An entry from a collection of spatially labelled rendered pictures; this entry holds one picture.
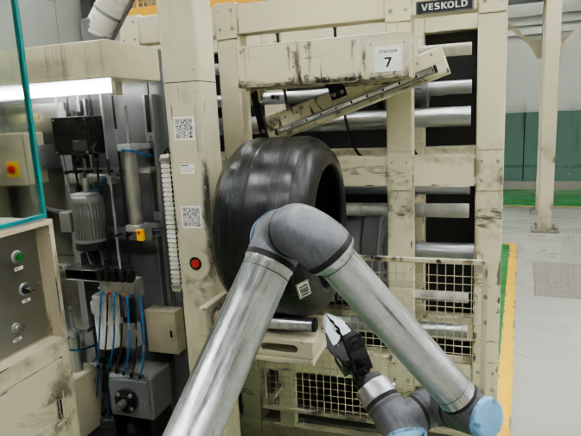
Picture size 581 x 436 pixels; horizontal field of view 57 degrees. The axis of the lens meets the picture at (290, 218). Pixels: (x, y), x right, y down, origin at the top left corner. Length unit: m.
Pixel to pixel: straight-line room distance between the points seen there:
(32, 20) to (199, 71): 11.82
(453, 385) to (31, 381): 1.16
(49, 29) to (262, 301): 12.86
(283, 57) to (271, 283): 0.98
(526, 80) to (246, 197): 9.53
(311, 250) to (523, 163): 9.92
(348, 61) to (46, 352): 1.30
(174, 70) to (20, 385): 1.03
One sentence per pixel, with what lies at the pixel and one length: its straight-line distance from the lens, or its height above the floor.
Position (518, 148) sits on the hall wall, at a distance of 10.75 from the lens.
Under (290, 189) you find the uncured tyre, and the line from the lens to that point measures 1.48.
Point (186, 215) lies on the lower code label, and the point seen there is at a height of 1.22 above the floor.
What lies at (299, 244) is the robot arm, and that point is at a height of 1.28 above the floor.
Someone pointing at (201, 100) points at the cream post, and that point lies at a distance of 1.75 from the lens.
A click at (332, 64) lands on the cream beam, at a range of 1.86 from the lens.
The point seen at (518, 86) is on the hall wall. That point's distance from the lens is 10.80.
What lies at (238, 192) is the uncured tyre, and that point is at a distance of 1.53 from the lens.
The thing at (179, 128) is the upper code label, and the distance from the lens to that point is 1.78.
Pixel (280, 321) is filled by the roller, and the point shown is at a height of 0.91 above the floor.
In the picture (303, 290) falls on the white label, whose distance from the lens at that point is 1.54.
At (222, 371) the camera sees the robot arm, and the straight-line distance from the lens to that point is 1.13.
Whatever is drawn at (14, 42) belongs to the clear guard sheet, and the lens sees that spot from 1.74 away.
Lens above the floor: 1.53
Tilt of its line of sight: 11 degrees down
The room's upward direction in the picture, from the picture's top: 3 degrees counter-clockwise
